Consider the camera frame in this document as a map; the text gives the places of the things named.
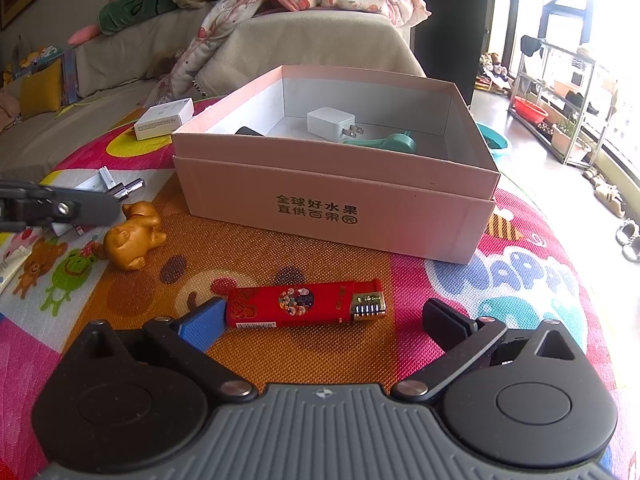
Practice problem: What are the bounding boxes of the pink cardboard box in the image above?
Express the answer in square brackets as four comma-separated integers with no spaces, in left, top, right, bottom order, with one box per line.
[171,64,502,265]

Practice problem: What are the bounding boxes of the red and silver cylinder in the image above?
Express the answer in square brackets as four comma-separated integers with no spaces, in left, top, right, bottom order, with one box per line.
[107,178,146,202]

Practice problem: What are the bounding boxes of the pile of shoes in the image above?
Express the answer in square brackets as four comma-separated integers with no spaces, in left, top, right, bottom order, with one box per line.
[475,52,512,93]

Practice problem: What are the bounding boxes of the teal plastic tool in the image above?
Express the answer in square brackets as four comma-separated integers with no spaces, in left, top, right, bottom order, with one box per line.
[342,131,417,156]

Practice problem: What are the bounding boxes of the grey slippers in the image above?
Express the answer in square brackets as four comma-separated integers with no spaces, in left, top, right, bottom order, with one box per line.
[615,219,640,262]

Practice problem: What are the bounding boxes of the colourful cartoon play mat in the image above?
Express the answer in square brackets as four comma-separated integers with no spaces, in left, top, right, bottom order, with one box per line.
[0,95,640,480]

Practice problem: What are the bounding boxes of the yellow cushion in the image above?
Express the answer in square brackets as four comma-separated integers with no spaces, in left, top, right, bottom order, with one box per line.
[19,57,63,121]

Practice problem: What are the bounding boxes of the beige sandals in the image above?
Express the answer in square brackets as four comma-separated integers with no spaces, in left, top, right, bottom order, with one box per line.
[582,167,627,219]

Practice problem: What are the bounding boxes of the colourful toy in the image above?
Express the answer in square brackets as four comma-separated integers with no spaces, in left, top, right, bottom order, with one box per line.
[19,45,57,67]

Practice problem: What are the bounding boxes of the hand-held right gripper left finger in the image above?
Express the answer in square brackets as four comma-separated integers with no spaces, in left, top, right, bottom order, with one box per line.
[67,296,258,403]

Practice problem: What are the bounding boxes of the cream tube with white cap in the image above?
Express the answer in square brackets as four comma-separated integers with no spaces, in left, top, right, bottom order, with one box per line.
[0,232,36,295]

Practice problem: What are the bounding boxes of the green plush toy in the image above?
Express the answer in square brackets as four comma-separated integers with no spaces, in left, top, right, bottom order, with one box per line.
[98,0,176,36]

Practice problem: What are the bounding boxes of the blue plastic basin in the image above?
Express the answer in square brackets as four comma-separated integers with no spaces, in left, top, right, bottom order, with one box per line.
[475,121,512,157]

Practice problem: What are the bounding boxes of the beige covered sofa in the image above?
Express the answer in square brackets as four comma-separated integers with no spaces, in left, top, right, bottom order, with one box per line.
[0,10,426,171]

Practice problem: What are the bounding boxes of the white battery charger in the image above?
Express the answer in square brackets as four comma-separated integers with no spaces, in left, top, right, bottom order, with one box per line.
[50,166,121,237]

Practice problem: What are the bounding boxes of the white plug adapter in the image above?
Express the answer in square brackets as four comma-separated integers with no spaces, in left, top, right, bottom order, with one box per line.
[306,106,363,142]

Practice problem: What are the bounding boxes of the potted plant in brown pot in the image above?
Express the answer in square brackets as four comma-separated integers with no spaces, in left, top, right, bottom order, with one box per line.
[551,116,588,161]

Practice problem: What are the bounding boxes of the red plastic basin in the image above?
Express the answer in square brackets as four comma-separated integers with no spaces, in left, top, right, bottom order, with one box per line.
[514,96,550,123]

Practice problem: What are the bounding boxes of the metal shoe rack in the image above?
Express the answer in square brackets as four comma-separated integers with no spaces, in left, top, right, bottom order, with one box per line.
[510,35,618,166]

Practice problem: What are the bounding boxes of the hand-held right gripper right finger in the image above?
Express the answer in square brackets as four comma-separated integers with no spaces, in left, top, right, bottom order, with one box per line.
[391,297,593,403]

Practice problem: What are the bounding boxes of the golden pig figurine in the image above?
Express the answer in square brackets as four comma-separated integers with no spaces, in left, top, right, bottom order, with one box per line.
[104,201,168,272]

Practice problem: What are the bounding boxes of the pink plush toy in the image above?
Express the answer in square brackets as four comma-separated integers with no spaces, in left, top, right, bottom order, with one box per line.
[67,24,101,46]

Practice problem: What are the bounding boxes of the red lighter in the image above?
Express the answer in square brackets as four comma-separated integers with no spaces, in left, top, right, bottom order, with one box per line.
[226,281,388,331]

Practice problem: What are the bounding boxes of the small white box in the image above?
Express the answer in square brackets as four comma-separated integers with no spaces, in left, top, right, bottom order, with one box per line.
[134,97,195,141]

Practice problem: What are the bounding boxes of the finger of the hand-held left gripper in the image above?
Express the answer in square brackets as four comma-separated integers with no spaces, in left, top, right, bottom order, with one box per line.
[0,180,122,233]

